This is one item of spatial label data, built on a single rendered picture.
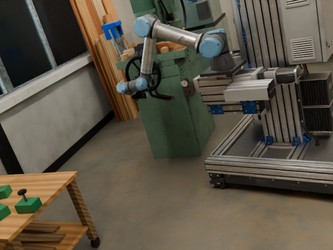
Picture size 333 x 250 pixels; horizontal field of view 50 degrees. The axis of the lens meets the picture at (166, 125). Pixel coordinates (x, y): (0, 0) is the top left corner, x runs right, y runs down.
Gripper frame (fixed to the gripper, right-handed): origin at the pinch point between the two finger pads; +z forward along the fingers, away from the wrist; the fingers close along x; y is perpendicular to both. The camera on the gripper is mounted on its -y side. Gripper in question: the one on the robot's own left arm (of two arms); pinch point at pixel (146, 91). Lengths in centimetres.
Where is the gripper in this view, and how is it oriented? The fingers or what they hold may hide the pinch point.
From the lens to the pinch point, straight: 267.2
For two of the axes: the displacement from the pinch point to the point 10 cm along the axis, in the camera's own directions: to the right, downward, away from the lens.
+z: 4.6, 0.5, 8.9
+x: 8.8, -1.7, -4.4
